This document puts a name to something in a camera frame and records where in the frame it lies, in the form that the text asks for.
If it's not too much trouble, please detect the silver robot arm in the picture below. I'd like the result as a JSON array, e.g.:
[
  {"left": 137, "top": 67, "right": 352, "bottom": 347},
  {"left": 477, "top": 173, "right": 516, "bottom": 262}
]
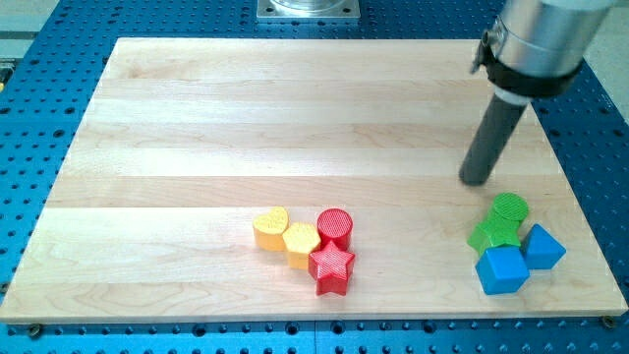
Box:
[{"left": 486, "top": 0, "right": 615, "bottom": 78}]

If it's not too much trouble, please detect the blue triangle block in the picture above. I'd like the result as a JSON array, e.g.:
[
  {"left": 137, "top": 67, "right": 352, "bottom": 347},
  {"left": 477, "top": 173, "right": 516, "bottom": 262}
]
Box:
[{"left": 521, "top": 223, "right": 566, "bottom": 269}]

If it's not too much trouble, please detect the red cylinder block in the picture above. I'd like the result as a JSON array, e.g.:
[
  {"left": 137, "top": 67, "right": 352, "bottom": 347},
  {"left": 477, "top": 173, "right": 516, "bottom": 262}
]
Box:
[{"left": 316, "top": 208, "right": 354, "bottom": 251}]

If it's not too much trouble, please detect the yellow hexagon block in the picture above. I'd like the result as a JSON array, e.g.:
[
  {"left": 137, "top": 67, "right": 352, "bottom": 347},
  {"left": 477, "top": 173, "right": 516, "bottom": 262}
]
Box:
[{"left": 282, "top": 222, "right": 321, "bottom": 269}]

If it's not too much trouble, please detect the yellow heart block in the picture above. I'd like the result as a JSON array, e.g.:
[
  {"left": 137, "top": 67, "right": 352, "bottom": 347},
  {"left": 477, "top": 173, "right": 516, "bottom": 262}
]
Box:
[{"left": 253, "top": 206, "right": 290, "bottom": 252}]

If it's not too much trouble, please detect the red star block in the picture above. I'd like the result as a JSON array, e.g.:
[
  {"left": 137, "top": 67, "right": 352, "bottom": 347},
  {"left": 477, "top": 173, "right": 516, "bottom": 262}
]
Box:
[{"left": 308, "top": 242, "right": 356, "bottom": 296}]

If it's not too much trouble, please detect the wooden board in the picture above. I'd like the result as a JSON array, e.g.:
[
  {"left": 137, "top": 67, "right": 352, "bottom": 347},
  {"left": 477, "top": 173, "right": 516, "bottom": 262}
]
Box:
[{"left": 1, "top": 38, "right": 627, "bottom": 324}]

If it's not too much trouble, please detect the green star block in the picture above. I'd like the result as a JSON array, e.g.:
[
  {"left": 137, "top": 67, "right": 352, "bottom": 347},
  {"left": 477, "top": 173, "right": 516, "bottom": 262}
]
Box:
[{"left": 467, "top": 216, "right": 522, "bottom": 256}]

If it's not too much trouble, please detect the green cylinder block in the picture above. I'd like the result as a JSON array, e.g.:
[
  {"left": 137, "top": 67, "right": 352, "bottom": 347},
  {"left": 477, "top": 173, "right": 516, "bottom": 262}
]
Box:
[{"left": 487, "top": 193, "right": 529, "bottom": 222}]

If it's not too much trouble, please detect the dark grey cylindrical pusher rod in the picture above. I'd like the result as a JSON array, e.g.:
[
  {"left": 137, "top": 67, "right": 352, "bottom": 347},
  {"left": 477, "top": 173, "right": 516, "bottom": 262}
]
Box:
[{"left": 459, "top": 92, "right": 530, "bottom": 186}]

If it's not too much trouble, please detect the blue cube block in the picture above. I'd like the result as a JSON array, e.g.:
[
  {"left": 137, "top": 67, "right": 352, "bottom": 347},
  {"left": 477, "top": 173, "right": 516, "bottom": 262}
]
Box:
[{"left": 476, "top": 246, "right": 530, "bottom": 295}]

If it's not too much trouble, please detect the black clamp band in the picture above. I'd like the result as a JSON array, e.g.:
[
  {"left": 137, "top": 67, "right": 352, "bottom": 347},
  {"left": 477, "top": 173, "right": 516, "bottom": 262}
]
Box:
[{"left": 471, "top": 29, "right": 585, "bottom": 98}]

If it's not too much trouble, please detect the blue perforated table plate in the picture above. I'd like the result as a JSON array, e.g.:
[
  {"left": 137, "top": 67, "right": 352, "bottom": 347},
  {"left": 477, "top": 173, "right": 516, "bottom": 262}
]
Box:
[{"left": 1, "top": 1, "right": 628, "bottom": 353}]

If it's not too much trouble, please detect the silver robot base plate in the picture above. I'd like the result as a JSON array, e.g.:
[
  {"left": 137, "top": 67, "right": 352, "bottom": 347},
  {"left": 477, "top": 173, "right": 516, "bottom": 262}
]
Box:
[{"left": 257, "top": 0, "right": 361, "bottom": 20}]

